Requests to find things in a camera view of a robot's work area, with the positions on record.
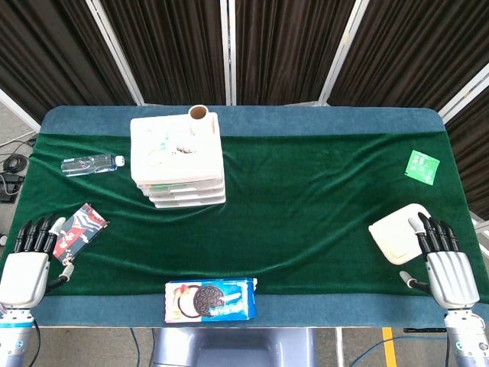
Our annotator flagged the green sachet packet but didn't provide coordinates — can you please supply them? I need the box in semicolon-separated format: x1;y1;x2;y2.
404;149;441;187

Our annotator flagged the blue floor cable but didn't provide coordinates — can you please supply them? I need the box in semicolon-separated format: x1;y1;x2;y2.
351;335;448;367

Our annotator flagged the blue table cover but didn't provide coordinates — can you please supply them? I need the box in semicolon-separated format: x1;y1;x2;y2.
32;105;459;329

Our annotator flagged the white printed packet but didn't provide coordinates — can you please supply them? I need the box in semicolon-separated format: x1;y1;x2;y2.
147;128;199;167

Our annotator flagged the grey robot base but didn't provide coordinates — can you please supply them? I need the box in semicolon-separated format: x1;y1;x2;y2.
151;327;318;367

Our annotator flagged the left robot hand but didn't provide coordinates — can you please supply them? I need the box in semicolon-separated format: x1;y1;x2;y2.
0;214;76;310

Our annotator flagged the white square plate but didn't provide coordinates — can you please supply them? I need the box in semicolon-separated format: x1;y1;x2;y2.
368;203;431;265

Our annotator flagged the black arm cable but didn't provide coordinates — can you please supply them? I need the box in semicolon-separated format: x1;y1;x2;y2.
28;319;41;367

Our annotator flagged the blue Oreo cookie box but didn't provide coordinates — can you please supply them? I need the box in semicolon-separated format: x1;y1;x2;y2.
164;278;258;324

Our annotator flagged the white plastic drawer unit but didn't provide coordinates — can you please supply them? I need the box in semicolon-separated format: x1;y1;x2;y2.
129;112;227;209

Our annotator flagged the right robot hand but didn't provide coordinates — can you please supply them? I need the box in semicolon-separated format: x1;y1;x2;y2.
399;212;481;311

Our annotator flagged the black coiled floor cable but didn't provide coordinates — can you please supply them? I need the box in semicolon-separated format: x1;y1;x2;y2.
0;129;37;175

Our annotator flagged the red patterned snack packet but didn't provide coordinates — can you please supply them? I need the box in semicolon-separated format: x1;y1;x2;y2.
52;203;110;265

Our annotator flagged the clear plastic wrapper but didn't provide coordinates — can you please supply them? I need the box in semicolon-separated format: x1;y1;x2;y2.
60;153;126;177

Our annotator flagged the black power adapter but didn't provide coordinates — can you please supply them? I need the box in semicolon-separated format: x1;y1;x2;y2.
0;171;24;203

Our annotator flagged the clear drawer with green packets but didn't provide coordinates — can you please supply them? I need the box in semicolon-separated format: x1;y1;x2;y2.
136;177;225;192

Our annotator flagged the green velvet cloth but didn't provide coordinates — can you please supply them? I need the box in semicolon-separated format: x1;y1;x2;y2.
0;132;489;303

